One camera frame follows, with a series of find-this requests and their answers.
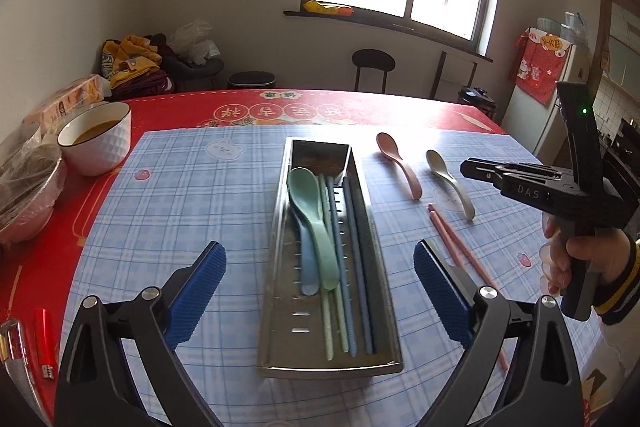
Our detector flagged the pink spoon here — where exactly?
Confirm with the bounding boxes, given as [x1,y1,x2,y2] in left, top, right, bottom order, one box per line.
[376,132,423,201]

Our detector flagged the blue chopstick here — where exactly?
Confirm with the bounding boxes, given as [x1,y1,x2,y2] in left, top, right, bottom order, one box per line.
[342,176,376,355]
[327,176,358,357]

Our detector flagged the person's right forearm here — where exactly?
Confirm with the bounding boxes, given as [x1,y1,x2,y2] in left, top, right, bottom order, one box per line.
[592,239,640,383]

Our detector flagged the black round stool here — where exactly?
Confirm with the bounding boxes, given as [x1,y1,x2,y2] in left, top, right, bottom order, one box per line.
[351,49,397,95]

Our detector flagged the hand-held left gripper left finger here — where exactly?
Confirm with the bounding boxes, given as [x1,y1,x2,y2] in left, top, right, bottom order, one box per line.
[54,241,228,427]

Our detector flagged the dark folding rack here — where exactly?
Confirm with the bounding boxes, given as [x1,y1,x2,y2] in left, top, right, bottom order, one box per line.
[430,51,478,102]

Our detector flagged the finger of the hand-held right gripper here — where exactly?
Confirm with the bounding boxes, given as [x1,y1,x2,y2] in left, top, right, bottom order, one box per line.
[460,158,573,186]
[500,177,591,212]

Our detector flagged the dark round chair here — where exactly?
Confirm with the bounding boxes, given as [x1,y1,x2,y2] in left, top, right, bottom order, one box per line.
[162,56,226,95]

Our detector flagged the black pressure cooker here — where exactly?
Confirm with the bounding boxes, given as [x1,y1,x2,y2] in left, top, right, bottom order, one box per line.
[457,86,497,122]

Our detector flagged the white dimpled bowl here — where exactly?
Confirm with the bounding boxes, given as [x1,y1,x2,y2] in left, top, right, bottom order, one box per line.
[56,101,133,178]

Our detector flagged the clear plastic bag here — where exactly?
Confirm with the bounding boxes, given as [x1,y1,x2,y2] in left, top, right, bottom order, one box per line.
[167,19,221,65]

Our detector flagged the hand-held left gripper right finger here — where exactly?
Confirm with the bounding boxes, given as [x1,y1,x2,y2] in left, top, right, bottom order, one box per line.
[413,239,585,427]

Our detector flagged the yellow garment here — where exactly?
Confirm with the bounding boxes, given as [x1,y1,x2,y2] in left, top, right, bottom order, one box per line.
[101,34,163,90]

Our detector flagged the blue spoon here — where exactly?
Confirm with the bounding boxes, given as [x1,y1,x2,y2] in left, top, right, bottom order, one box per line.
[295,207,321,297]

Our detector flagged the clear plastic containers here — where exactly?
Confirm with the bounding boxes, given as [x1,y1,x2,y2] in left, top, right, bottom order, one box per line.
[537,11,587,44]

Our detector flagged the dark red garment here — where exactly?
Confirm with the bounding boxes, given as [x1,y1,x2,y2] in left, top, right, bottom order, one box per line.
[110,69,173,100]

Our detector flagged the white refrigerator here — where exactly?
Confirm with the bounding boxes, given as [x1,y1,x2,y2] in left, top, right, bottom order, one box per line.
[500,27,593,158]

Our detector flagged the green chopstick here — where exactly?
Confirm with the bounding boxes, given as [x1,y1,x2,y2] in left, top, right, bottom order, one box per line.
[322,289,335,362]
[318,173,351,353]

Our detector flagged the blue plaid tablecloth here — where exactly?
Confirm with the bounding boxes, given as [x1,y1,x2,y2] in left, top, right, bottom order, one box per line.
[57,124,608,427]

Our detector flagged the red printed cloth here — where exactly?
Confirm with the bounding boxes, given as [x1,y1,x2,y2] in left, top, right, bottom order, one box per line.
[515,27,576,108]

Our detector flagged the beige spoon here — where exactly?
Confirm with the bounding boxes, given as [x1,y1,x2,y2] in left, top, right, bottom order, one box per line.
[425,149,476,222]

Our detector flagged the red printed tablecloth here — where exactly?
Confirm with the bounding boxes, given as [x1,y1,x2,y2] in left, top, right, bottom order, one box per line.
[0,88,508,427]

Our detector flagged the wooden door frame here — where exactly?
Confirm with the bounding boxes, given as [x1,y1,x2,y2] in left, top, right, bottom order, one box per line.
[587,0,640,88]

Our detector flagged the yellow packet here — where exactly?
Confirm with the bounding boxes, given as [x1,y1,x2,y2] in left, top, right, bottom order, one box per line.
[305,0,354,16]

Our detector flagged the clear glass mug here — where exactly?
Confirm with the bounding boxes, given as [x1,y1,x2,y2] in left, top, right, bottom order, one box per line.
[0,318,38,423]

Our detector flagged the stainless steel utensil tray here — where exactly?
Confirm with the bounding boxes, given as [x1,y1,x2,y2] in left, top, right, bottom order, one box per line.
[256,137,405,380]

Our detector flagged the printed tissue box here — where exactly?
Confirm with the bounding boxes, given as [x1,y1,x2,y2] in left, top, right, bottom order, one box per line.
[22,74,112,132]

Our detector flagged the dark clothes pile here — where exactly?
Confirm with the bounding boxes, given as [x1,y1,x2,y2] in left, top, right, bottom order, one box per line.
[145,33,181,62]

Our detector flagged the red lighter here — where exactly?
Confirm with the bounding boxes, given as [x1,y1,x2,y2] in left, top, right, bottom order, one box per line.
[34,308,57,382]

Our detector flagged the green spoon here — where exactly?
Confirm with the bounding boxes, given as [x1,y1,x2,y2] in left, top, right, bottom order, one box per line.
[286,167,341,292]

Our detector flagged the black round bin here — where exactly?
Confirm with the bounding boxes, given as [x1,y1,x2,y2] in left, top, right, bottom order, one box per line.
[227,71,277,90]

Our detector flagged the plastic-wrapped pink bowl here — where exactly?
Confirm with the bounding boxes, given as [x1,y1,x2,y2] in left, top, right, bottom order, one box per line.
[0,142,68,244]

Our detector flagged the person's right hand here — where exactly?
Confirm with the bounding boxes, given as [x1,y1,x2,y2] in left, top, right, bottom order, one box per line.
[541,213,632,298]

